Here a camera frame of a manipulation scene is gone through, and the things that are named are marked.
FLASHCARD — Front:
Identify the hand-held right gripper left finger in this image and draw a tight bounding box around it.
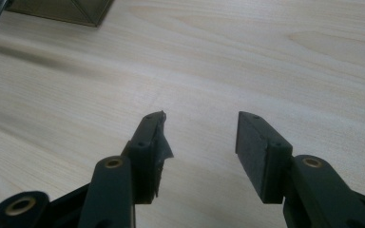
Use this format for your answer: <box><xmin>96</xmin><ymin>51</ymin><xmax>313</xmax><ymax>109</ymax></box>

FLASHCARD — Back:
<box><xmin>77</xmin><ymin>110</ymin><xmax>175</xmax><ymax>228</ymax></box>

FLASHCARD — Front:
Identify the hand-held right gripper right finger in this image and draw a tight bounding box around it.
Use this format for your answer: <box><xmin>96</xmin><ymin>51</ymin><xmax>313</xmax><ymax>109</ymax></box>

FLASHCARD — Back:
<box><xmin>235</xmin><ymin>110</ymin><xmax>365</xmax><ymax>228</ymax></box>

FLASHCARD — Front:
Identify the olive green box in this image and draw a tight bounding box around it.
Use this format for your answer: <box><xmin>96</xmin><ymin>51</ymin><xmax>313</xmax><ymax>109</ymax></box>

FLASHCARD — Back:
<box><xmin>5</xmin><ymin>0</ymin><xmax>115</xmax><ymax>28</ymax></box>

